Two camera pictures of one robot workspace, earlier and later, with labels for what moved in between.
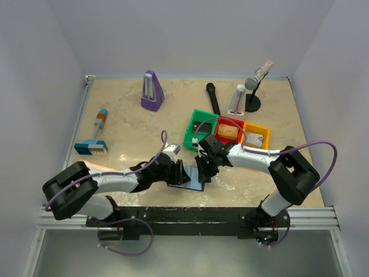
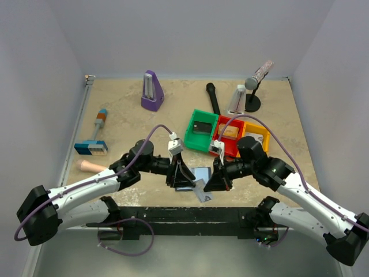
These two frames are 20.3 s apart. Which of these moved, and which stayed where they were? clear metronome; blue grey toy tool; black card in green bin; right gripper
Moved: right gripper
Stayed: blue grey toy tool; black card in green bin; clear metronome
